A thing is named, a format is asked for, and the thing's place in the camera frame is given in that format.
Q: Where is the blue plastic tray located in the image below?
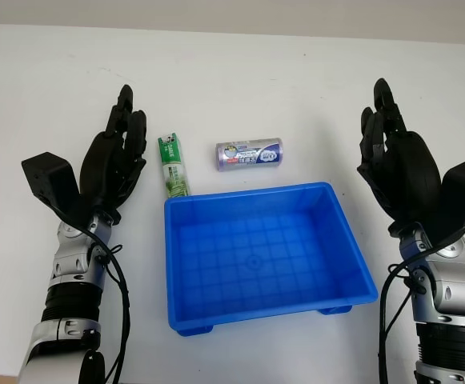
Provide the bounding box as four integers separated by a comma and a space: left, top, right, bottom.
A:
163, 182, 379, 338

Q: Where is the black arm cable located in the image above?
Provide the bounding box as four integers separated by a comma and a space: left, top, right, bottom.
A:
70, 226, 132, 384
375, 223, 465, 384

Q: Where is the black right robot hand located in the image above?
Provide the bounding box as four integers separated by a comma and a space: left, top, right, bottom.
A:
356, 78, 444, 238

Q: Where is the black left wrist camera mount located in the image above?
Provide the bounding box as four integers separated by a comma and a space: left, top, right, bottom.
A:
20, 151, 97, 229

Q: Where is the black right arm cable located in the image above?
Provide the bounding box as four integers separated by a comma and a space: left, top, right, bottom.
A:
375, 223, 465, 384

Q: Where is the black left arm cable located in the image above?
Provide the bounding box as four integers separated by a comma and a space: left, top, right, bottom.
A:
70, 226, 132, 384

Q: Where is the purple trash bag roll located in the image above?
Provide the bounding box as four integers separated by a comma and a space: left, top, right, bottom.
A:
214, 137, 285, 174

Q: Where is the green toothpaste box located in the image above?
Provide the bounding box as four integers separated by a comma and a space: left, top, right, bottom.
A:
157, 134, 192, 200

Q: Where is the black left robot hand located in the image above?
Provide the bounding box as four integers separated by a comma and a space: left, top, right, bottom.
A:
78, 83, 150, 225

